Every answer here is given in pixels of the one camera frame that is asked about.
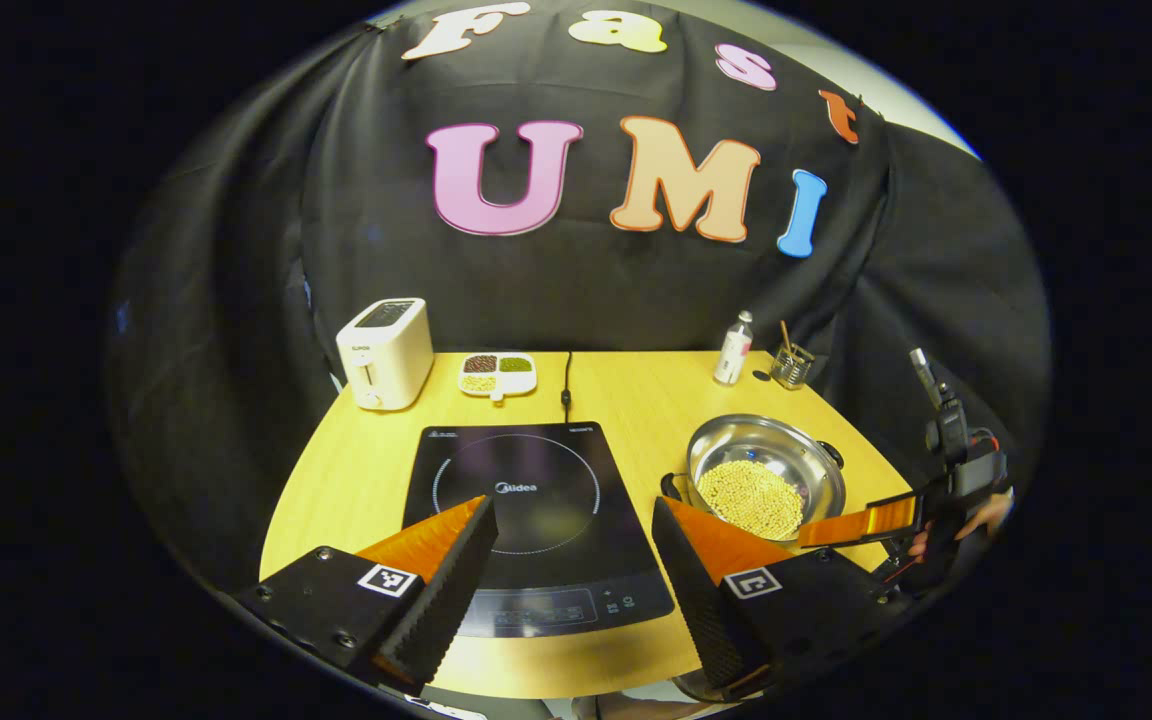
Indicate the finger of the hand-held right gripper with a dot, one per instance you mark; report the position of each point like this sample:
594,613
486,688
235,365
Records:
856,525

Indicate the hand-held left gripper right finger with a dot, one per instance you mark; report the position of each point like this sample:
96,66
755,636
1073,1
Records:
701,605

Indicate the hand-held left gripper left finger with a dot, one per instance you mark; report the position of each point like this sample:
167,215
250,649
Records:
456,595

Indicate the steel pot with soybeans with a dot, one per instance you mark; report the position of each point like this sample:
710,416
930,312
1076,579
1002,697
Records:
786,450

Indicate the black induction cooktop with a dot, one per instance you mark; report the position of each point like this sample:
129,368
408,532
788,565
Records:
536,480

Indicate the glass jar with stick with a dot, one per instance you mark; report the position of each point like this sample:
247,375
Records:
791,368

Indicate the small clear bottle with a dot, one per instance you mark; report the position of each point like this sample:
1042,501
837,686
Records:
733,350

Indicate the white divided dish of beans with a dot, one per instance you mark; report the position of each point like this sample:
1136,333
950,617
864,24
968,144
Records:
496,375

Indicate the white toaster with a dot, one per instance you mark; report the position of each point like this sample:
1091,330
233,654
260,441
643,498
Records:
386,355

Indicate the black backdrop cloth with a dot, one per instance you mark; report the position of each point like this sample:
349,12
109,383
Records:
586,290

